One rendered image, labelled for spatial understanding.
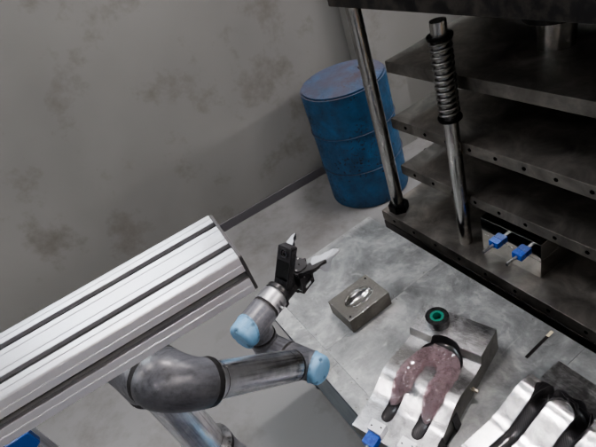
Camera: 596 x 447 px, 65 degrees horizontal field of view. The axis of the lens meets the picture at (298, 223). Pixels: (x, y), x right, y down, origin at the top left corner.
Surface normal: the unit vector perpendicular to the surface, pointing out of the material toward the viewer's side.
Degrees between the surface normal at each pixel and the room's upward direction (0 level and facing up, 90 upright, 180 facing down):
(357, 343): 0
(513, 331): 0
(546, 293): 0
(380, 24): 90
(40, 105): 90
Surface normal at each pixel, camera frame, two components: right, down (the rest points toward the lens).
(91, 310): -0.30, -0.75
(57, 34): 0.45, 0.43
